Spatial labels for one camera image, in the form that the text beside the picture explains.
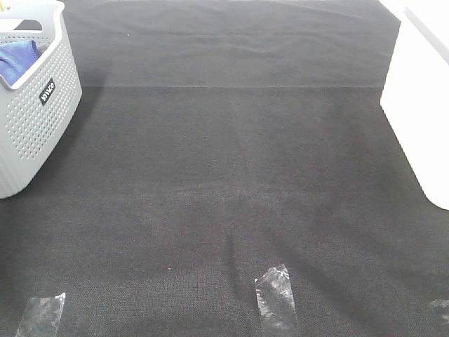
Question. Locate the blue microfibre towel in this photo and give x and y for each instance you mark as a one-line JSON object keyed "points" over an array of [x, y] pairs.
{"points": [[16, 58]]}

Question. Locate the clear tape strip middle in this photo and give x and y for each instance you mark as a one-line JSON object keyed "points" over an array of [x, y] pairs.
{"points": [[275, 303]]}

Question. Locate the clear tape strip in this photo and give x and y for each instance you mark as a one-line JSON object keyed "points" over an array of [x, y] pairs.
{"points": [[440, 308], [41, 317], [275, 303]]}

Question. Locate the grey perforated laundry basket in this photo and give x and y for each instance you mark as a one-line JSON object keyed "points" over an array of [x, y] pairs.
{"points": [[36, 108]]}

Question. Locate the white plastic basket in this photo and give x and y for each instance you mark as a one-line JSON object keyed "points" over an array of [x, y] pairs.
{"points": [[415, 95]]}

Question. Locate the clear tape strip left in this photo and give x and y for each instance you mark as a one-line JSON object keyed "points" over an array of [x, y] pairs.
{"points": [[41, 317]]}

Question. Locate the clear tape strip right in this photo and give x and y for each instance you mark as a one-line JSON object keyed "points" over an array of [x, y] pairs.
{"points": [[440, 308]]}

